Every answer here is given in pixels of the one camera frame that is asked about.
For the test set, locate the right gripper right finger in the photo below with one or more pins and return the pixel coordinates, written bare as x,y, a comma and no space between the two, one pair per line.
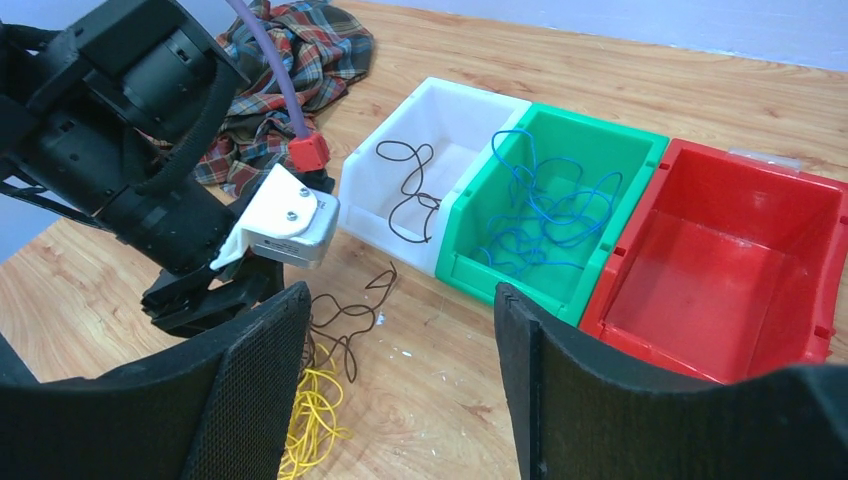
581,409

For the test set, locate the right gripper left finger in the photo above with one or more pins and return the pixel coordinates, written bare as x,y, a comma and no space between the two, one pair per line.
215,406

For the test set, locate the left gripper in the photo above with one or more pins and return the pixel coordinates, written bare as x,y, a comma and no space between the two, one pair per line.
185,306

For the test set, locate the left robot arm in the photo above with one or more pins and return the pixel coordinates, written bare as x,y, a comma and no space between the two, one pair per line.
103,123

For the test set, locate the green plastic bin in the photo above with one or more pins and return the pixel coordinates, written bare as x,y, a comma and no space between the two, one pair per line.
545,211

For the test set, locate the red plastic bin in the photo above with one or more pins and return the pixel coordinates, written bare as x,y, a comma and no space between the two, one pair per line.
728,268

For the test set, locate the white plastic bin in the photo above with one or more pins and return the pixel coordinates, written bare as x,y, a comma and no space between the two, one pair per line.
398,186

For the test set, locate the plaid flannel shirt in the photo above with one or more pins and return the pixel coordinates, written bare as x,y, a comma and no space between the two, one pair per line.
320,51

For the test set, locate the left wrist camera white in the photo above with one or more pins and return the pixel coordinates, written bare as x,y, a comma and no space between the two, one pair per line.
285,221

